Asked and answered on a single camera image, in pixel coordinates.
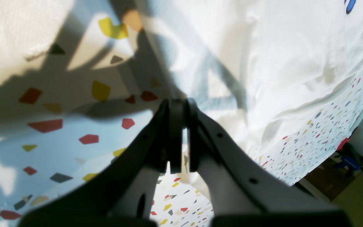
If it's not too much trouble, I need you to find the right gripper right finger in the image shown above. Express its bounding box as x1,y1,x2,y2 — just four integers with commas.
186,98,352,227

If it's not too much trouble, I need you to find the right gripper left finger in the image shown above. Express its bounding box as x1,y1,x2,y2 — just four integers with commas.
19,100,183,227

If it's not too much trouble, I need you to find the white printed T-shirt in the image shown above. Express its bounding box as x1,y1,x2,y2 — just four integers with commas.
137,0,363,196

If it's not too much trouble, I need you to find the terrazzo patterned tablecloth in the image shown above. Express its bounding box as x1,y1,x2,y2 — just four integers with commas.
0,0,363,227

